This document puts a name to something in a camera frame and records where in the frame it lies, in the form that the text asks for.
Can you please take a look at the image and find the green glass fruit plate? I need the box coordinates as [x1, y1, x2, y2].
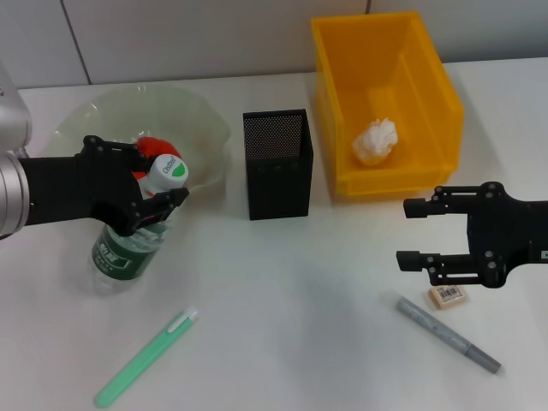
[53, 85, 232, 205]

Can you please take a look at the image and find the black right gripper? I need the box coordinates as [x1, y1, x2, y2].
[396, 182, 548, 289]

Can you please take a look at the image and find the orange toy fruit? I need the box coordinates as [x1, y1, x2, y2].
[130, 136, 185, 202]

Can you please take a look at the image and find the grey marker pen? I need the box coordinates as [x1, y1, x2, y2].
[396, 295, 503, 376]

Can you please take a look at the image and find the green pen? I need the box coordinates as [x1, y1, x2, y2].
[93, 306, 200, 408]

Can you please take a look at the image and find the white paper ball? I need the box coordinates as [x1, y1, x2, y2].
[351, 117, 400, 167]

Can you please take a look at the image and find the yellow plastic bin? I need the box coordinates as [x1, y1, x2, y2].
[311, 11, 464, 199]

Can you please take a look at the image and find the clear bottle with green label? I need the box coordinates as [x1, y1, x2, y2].
[87, 153, 190, 296]

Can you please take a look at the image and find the black mesh pen holder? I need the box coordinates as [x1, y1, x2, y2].
[242, 108, 314, 222]

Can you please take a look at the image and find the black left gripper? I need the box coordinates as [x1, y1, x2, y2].
[16, 135, 190, 237]

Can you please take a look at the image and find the beige eraser with barcode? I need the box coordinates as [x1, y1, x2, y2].
[427, 285, 463, 310]

